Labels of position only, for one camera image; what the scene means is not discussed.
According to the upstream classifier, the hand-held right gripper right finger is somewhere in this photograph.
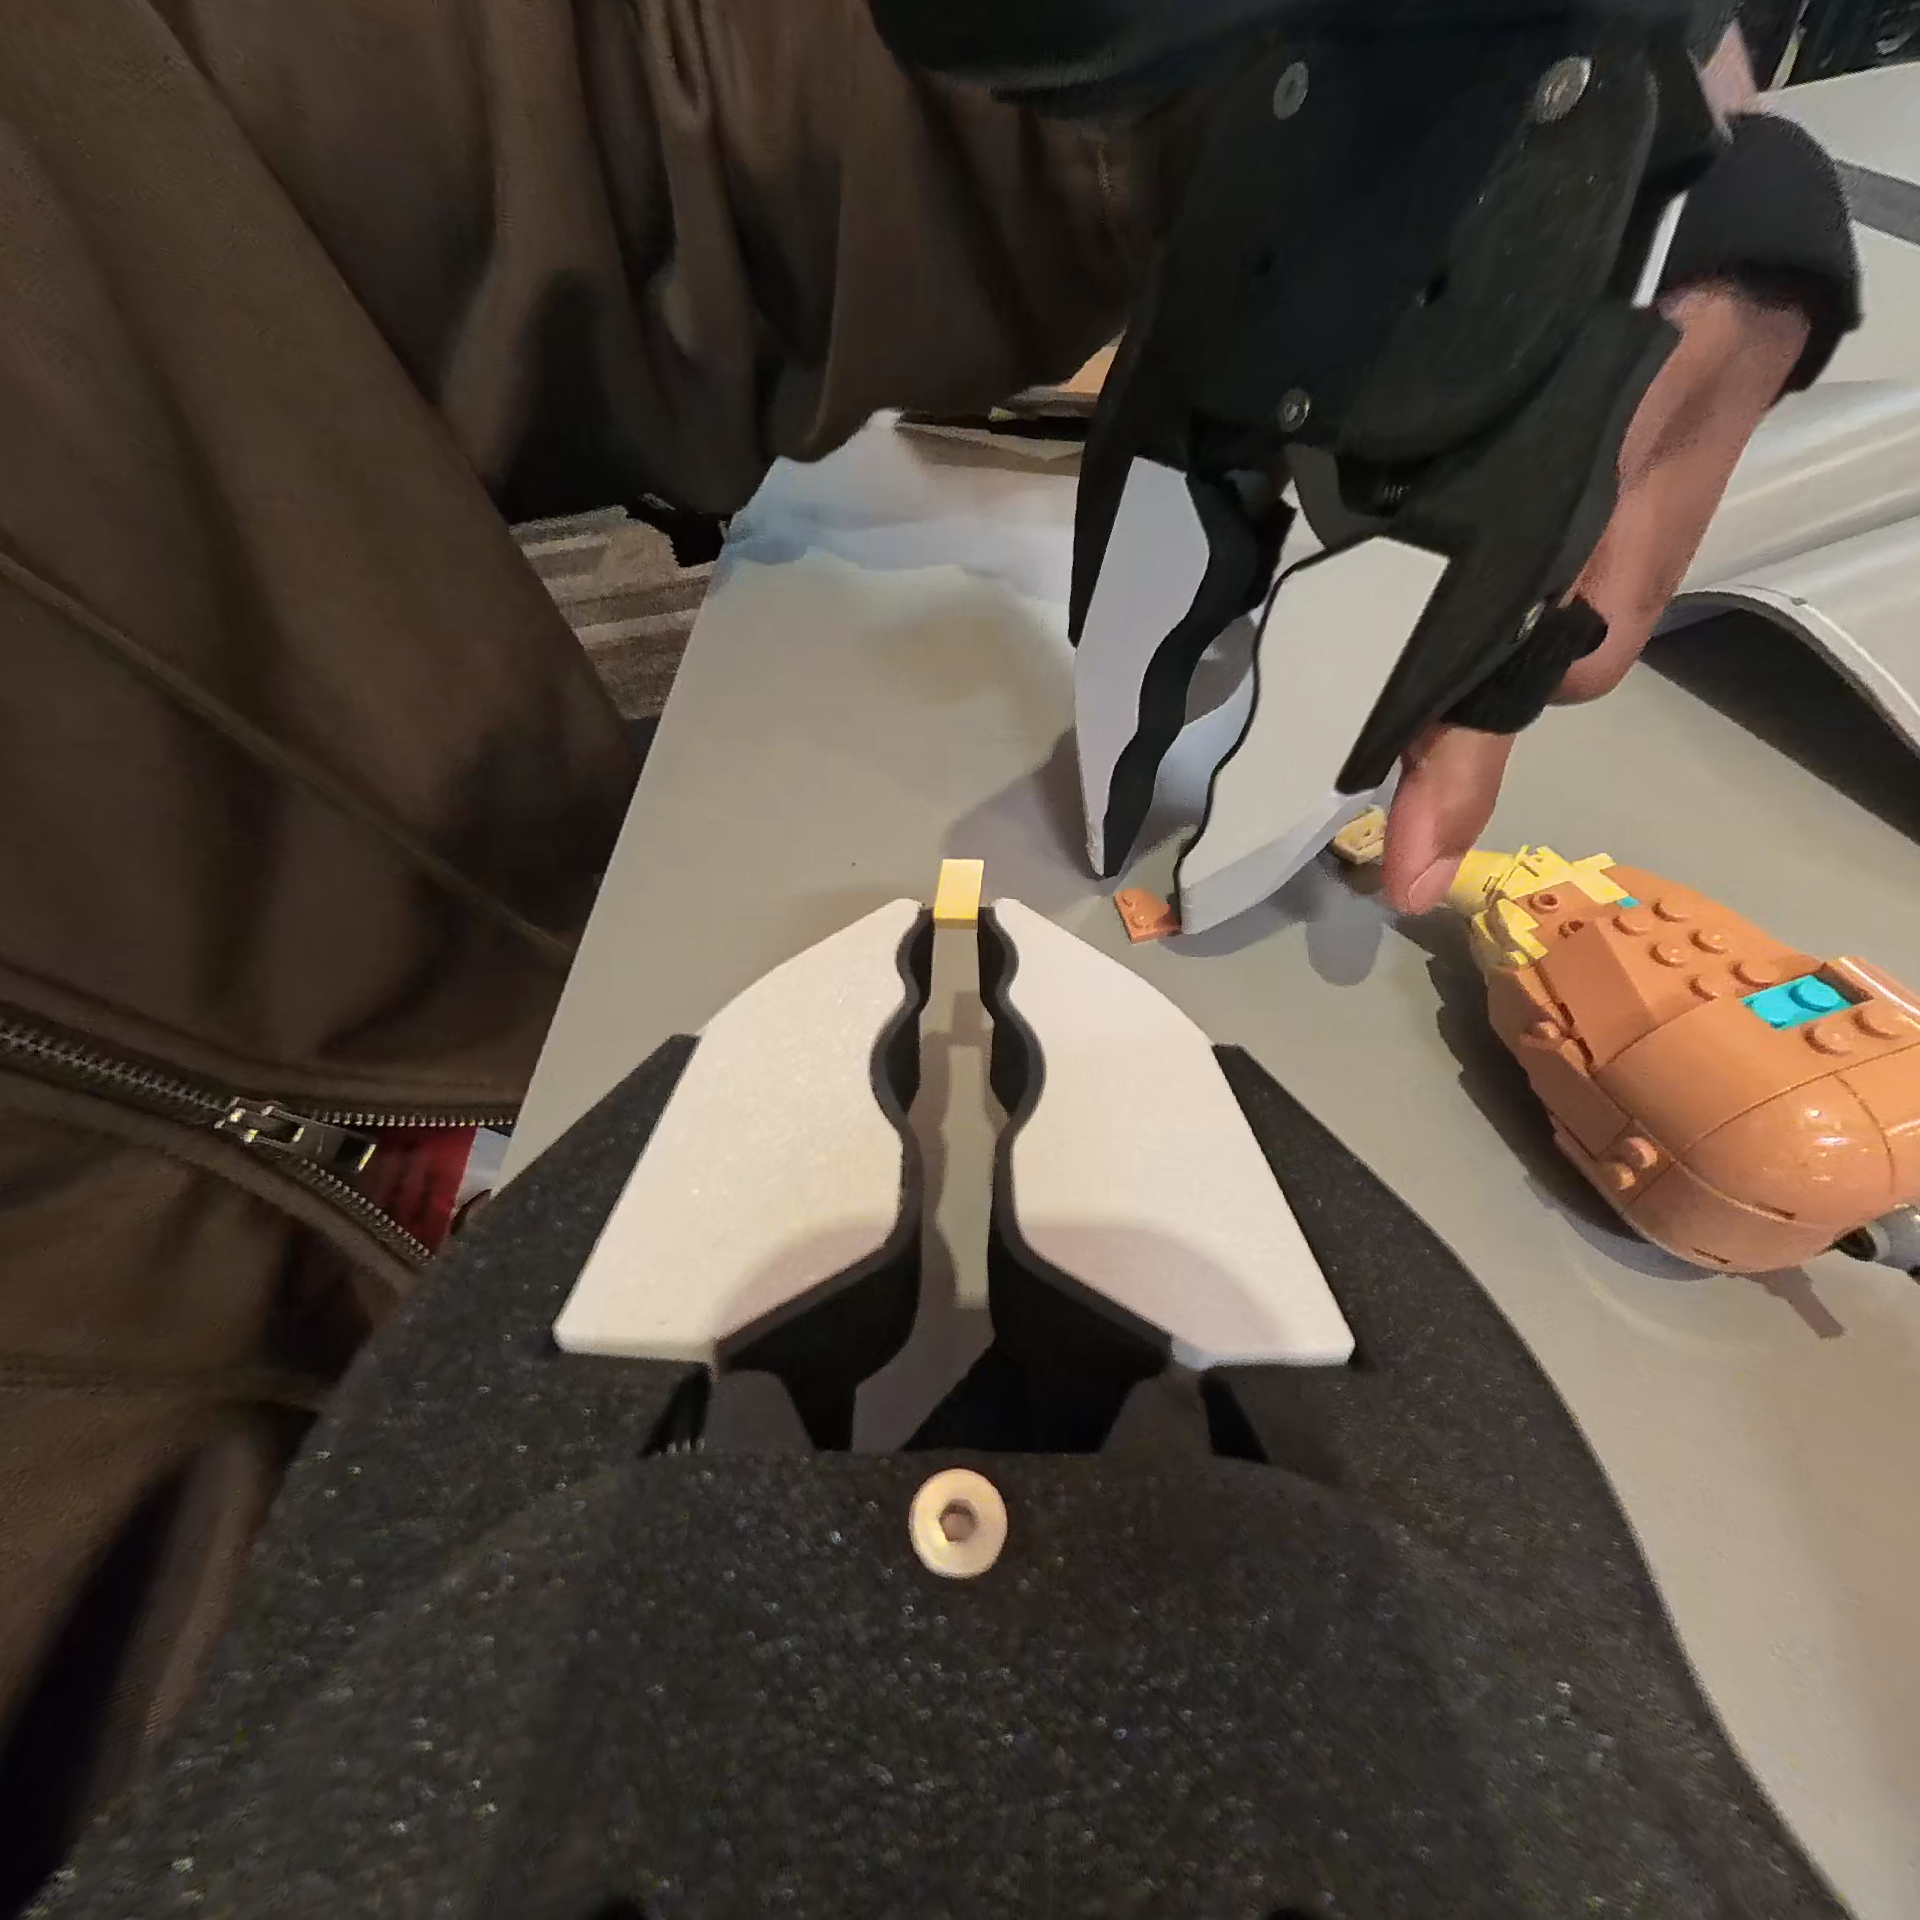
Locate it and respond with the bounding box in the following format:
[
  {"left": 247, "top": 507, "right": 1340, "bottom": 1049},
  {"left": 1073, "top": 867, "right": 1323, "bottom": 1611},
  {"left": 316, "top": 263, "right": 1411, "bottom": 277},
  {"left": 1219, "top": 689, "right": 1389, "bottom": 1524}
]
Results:
[{"left": 980, "top": 899, "right": 1359, "bottom": 1370}]

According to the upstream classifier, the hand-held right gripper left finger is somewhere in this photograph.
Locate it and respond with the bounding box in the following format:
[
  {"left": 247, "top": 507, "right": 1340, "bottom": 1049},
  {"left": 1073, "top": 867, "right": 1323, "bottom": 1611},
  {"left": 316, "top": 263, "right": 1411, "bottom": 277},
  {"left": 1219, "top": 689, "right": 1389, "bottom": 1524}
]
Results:
[{"left": 551, "top": 899, "right": 941, "bottom": 1368}]

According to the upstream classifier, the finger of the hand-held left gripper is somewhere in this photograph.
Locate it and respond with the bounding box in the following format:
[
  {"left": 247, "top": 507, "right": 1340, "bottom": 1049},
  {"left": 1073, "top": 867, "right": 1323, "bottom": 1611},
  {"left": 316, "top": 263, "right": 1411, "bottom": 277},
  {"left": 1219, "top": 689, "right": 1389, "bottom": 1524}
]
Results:
[
  {"left": 1176, "top": 532, "right": 1452, "bottom": 936},
  {"left": 1067, "top": 455, "right": 1295, "bottom": 882}
]

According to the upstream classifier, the person's left forearm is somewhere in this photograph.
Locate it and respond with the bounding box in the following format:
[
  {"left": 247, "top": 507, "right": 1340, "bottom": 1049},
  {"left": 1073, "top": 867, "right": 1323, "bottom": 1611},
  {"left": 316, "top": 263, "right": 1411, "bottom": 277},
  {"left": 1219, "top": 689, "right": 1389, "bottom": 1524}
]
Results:
[{"left": 451, "top": 0, "right": 1202, "bottom": 518}]

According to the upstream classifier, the grey desk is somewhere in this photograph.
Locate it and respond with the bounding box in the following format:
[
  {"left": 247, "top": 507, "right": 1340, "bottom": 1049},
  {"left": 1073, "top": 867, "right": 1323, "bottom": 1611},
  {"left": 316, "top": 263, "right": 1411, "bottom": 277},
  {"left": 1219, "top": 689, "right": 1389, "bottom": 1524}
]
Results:
[{"left": 492, "top": 404, "right": 1920, "bottom": 1920}]

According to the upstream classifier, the person's left hand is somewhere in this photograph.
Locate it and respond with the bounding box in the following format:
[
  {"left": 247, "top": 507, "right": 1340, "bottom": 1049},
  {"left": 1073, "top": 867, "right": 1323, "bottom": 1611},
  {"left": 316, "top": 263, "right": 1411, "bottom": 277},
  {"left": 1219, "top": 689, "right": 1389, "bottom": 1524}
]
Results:
[{"left": 1378, "top": 277, "right": 1809, "bottom": 916}]

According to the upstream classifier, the person's red shirt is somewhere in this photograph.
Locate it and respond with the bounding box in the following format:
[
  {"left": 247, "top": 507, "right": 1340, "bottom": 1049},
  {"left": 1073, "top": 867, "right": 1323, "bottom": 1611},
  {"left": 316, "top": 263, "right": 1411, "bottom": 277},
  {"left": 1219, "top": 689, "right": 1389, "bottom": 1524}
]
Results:
[{"left": 359, "top": 1126, "right": 504, "bottom": 1254}]

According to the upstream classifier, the grey instruction booklet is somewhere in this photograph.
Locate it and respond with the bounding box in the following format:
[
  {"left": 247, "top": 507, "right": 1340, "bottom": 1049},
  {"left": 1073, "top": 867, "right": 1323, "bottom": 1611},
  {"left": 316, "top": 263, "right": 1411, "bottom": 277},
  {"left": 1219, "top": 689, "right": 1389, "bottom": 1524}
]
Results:
[{"left": 1637, "top": 57, "right": 1920, "bottom": 721}]

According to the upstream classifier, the orange toy brick model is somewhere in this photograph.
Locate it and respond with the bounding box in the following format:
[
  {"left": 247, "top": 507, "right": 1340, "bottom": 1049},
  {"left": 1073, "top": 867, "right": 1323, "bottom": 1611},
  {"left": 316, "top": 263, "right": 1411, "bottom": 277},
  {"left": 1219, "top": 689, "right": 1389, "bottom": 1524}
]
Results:
[{"left": 1448, "top": 841, "right": 1920, "bottom": 1280}]

